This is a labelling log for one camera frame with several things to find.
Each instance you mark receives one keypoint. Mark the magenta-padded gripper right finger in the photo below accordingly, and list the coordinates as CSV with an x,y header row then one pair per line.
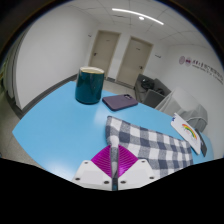
x,y
136,175

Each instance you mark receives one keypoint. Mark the white rainbow print pad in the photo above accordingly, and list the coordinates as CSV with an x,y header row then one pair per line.
x,y
186,133

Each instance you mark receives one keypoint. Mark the grey white checked towel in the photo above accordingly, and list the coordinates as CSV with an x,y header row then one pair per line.
x,y
150,146

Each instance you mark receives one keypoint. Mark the small round ceiling light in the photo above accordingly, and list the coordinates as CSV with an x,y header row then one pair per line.
x,y
141,18

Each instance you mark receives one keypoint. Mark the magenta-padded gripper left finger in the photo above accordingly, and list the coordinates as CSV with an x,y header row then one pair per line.
x,y
95,173

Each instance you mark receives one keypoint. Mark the black bag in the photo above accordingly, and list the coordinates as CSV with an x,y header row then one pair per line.
x,y
149,86

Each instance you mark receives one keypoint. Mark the purple smartphone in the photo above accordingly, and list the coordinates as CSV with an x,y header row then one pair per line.
x,y
119,102

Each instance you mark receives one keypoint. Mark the dark teal mug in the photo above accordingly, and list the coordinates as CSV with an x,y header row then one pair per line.
x,y
89,86

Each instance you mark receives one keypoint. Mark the beige door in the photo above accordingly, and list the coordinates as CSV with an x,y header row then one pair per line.
x,y
104,53
134,61

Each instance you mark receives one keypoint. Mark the long ceiling light strip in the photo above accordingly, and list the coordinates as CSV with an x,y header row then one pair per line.
x,y
136,14

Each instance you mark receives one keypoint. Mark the wall logo sign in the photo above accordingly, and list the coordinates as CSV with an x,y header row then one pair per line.
x,y
200,66

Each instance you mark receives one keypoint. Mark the white cloth covered furniture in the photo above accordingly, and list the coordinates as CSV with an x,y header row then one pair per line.
x,y
183,105

